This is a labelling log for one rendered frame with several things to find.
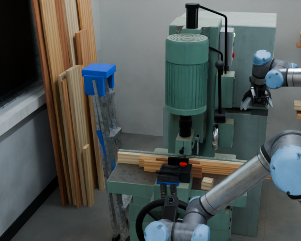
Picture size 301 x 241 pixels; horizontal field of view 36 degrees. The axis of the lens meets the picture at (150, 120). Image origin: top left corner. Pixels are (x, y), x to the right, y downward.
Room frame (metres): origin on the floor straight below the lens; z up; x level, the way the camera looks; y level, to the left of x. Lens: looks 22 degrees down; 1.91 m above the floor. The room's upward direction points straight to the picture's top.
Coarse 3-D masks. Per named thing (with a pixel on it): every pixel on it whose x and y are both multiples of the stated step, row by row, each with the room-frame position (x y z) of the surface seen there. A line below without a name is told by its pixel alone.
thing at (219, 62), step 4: (220, 60) 1.74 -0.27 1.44; (216, 64) 1.73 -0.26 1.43; (220, 64) 1.73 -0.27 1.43; (220, 68) 1.73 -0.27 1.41; (220, 72) 1.76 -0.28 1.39; (220, 76) 1.78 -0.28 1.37; (220, 80) 1.80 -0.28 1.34; (220, 84) 1.81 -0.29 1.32; (220, 88) 1.83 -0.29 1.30; (220, 92) 1.85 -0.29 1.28; (220, 96) 1.86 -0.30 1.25; (220, 100) 1.88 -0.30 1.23; (220, 104) 1.90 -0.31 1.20; (220, 108) 1.92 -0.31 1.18; (216, 112) 1.95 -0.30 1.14; (220, 112) 1.94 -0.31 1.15; (224, 112) 1.95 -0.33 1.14; (216, 116) 1.94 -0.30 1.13; (220, 116) 1.94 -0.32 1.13; (224, 116) 1.94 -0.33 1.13; (216, 120) 1.95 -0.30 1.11; (220, 120) 1.94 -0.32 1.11; (224, 120) 1.94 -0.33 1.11
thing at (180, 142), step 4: (192, 132) 1.90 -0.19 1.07; (180, 136) 1.86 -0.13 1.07; (192, 136) 1.86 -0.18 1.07; (176, 140) 1.82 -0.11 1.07; (180, 140) 1.82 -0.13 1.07; (184, 140) 1.82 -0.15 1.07; (188, 140) 1.82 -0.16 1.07; (192, 140) 1.84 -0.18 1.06; (176, 144) 1.82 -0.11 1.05; (180, 144) 1.82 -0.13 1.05; (184, 144) 1.81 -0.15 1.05; (188, 144) 1.81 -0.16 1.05; (192, 144) 1.82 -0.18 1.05; (176, 148) 1.82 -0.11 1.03; (180, 148) 1.82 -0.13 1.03; (184, 148) 1.81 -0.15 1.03; (188, 148) 1.81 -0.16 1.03; (192, 148) 1.83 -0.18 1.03; (176, 152) 1.82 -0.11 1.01; (184, 152) 1.81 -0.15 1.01; (188, 152) 1.81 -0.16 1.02
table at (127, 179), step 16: (112, 176) 1.81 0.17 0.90; (128, 176) 1.81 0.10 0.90; (144, 176) 1.80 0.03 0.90; (208, 176) 1.80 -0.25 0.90; (224, 176) 1.80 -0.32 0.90; (112, 192) 1.76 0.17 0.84; (128, 192) 1.75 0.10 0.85; (144, 192) 1.73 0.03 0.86; (192, 192) 1.69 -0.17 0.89; (160, 208) 1.62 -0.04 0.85
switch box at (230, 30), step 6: (222, 30) 2.13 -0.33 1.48; (228, 30) 2.12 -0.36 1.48; (222, 36) 2.10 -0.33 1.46; (228, 36) 2.09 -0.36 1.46; (222, 42) 2.10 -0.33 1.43; (228, 42) 2.09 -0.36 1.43; (222, 48) 2.10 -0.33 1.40; (228, 48) 2.09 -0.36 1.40; (228, 54) 2.09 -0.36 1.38; (228, 60) 2.09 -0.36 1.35
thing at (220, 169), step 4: (140, 160) 1.90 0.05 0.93; (144, 160) 1.89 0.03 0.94; (140, 164) 1.90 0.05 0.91; (200, 164) 1.84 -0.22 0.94; (204, 164) 1.84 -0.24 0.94; (208, 164) 1.84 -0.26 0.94; (212, 164) 1.84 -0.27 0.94; (216, 164) 1.84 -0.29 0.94; (220, 164) 1.84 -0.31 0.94; (204, 168) 1.83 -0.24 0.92; (208, 168) 1.83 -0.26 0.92; (212, 168) 1.82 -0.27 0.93; (216, 168) 1.82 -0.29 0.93; (220, 168) 1.82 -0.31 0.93; (224, 168) 1.81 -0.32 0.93; (228, 168) 1.81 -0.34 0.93; (232, 168) 1.81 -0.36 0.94; (236, 168) 1.80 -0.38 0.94; (204, 172) 1.83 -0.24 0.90; (208, 172) 1.83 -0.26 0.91; (212, 172) 1.82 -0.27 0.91; (216, 172) 1.82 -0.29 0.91; (220, 172) 1.82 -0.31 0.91; (224, 172) 1.81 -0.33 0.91; (228, 172) 1.81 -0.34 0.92; (268, 176) 1.77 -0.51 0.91
